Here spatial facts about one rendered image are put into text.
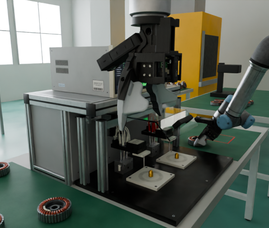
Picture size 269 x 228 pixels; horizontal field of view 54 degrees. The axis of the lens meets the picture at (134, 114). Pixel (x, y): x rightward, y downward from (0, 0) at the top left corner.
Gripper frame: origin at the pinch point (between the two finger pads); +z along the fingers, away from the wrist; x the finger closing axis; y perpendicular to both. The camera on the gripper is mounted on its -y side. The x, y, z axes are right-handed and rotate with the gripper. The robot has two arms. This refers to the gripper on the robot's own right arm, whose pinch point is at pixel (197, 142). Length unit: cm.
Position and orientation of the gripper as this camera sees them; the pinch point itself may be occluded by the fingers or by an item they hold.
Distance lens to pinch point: 165.7
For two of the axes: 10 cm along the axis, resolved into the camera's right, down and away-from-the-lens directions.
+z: -4.2, 7.7, 4.8
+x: 5.8, -1.8, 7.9
